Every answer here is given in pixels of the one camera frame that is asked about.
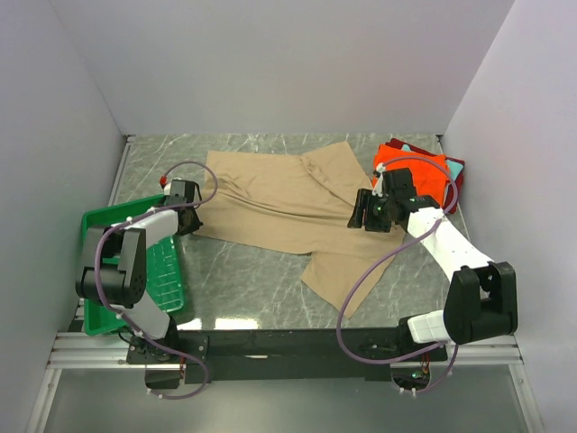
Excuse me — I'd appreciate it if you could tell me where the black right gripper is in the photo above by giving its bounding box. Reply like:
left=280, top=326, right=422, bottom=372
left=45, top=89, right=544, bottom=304
left=347, top=189, right=395, bottom=234

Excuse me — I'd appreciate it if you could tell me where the beige t shirt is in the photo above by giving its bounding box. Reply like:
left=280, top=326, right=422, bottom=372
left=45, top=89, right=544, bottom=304
left=198, top=142, right=405, bottom=309

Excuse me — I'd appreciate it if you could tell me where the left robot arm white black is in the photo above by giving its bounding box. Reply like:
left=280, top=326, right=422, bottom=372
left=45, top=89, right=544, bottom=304
left=76, top=180, right=202, bottom=363

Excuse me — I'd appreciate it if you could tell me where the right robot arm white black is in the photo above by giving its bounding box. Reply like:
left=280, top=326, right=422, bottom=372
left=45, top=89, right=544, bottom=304
left=347, top=164, right=518, bottom=360

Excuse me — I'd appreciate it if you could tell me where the orange folded t shirt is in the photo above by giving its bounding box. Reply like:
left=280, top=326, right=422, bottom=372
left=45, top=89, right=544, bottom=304
left=373, top=144, right=452, bottom=208

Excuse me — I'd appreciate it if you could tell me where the green plastic tray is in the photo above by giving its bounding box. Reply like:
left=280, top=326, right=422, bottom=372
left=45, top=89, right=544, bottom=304
left=81, top=195, right=185, bottom=336

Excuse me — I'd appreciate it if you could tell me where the dark red folded t shirt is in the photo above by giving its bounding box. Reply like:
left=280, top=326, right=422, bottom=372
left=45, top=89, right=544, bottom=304
left=388, top=138, right=466, bottom=214

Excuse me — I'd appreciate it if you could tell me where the teal folded t shirt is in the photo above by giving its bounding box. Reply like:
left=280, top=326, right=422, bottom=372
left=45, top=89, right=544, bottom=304
left=401, top=144, right=463, bottom=180

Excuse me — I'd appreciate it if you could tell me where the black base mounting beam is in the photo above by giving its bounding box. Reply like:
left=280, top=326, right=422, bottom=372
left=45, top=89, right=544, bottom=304
left=126, top=327, right=426, bottom=389

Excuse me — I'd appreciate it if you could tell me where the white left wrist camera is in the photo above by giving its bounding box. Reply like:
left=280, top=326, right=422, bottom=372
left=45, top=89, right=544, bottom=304
left=160, top=177, right=173, bottom=196

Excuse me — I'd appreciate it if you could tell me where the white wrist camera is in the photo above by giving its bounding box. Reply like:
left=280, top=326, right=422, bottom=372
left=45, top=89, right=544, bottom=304
left=160, top=177, right=173, bottom=196
left=371, top=163, right=387, bottom=198

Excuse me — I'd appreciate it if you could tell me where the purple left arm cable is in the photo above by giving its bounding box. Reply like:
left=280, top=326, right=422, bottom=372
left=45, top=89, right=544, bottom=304
left=96, top=161, right=220, bottom=401

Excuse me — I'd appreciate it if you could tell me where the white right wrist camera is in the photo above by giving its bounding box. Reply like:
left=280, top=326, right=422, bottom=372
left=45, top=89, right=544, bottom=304
left=371, top=163, right=387, bottom=198

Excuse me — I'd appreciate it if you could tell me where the aluminium frame rail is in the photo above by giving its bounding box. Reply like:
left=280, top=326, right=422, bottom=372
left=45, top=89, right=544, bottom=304
left=26, top=327, right=545, bottom=432

